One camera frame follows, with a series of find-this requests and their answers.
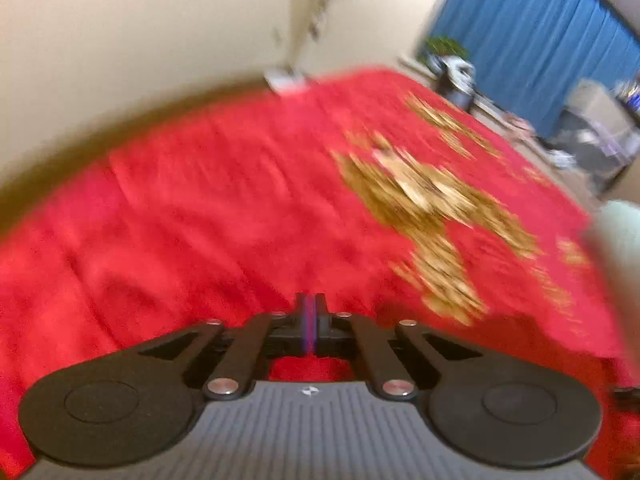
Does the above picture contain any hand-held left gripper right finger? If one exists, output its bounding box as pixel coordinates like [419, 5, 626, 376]
[312, 293, 485, 402]

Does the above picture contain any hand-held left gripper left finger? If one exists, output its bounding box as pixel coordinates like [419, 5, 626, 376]
[137, 294, 313, 402]

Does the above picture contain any red gold-patterned blanket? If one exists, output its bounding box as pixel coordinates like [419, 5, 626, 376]
[0, 66, 632, 478]

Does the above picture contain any grey storage box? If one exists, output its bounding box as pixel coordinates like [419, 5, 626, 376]
[552, 79, 640, 196]

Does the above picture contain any black and white bag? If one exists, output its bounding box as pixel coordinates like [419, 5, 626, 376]
[434, 56, 478, 111]

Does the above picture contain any green potted plant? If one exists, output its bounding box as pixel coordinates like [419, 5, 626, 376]
[424, 36, 470, 63]

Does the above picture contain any white standing fan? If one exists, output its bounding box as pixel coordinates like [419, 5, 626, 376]
[265, 0, 370, 93]

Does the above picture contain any blue curtain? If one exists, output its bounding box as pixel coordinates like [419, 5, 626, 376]
[430, 0, 640, 137]

